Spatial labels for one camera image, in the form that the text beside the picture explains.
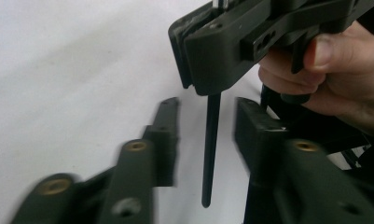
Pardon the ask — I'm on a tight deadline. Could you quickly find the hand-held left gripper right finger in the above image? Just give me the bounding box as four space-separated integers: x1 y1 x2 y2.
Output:
235 97 289 188

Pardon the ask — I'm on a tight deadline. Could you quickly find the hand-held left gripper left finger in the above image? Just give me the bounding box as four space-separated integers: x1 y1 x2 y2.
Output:
142 97 180 188

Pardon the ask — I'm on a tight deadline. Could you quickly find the white table mat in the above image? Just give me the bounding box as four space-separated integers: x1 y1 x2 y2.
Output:
0 0 374 224

